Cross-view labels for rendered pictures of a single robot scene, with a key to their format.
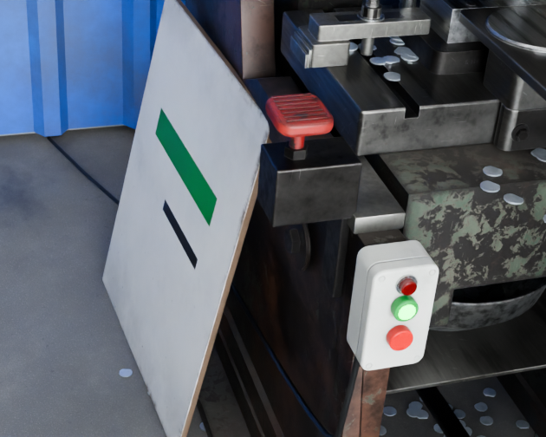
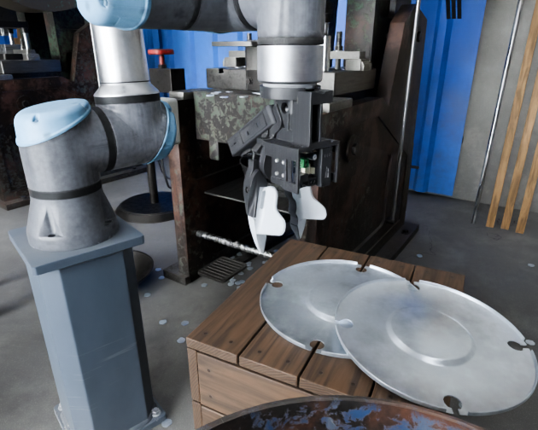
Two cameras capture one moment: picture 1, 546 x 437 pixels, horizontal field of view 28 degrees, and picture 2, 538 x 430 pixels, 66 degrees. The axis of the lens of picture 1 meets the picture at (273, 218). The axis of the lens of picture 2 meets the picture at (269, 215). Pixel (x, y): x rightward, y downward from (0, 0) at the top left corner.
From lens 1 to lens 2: 1.48 m
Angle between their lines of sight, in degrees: 48
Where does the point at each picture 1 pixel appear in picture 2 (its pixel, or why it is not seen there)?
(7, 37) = not seen: hidden behind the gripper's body
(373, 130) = (210, 77)
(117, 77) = not seen: hidden behind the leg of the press
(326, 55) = (228, 61)
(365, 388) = (173, 165)
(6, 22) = not seen: hidden behind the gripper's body
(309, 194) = (158, 79)
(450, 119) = (234, 76)
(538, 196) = (238, 102)
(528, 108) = (250, 69)
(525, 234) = (236, 121)
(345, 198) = (167, 84)
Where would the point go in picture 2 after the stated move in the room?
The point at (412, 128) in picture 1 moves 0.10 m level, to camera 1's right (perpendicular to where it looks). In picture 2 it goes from (222, 78) to (239, 80)
